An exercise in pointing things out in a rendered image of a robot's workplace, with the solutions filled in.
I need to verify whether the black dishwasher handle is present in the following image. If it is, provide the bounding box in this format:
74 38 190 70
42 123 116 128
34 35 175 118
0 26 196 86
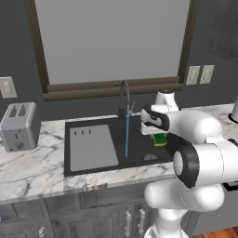
222 181 238 192

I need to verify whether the white wall outlet plate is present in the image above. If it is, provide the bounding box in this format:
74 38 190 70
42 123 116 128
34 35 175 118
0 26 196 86
199 64 216 86
185 64 202 86

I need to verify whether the black sink basin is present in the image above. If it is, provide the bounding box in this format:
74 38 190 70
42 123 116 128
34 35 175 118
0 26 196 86
63 115 188 178

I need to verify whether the white cylinder on black base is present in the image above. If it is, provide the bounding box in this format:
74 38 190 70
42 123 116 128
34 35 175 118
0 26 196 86
228 96 238 124

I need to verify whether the dark wall cupboard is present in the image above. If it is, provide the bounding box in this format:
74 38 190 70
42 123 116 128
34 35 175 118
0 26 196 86
206 0 238 65

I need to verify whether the dark framed window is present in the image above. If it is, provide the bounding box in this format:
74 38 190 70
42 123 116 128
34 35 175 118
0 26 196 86
24 0 200 102

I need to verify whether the grey cupboard door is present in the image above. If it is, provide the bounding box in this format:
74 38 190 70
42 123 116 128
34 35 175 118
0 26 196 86
135 201 157 238
0 217 50 238
49 207 137 238

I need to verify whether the green and yellow sponge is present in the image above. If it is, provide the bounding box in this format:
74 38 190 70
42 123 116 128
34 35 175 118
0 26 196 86
152 132 169 148

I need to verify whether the round grey sink drain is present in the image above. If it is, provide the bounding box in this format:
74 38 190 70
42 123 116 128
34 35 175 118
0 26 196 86
143 153 158 162

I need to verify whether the grey dishwasher front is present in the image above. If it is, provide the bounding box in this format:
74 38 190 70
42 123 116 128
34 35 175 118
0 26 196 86
188 182 238 237

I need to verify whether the grey sink drain board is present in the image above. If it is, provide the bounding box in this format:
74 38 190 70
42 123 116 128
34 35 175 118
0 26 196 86
69 124 120 173

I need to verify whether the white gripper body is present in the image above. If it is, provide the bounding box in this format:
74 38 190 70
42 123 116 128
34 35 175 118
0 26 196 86
139 122 168 137

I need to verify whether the silver toaster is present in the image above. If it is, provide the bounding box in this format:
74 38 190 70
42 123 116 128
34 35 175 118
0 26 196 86
0 101 42 153

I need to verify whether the white wall switch plate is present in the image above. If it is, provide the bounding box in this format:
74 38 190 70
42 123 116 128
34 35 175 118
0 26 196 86
0 75 19 99

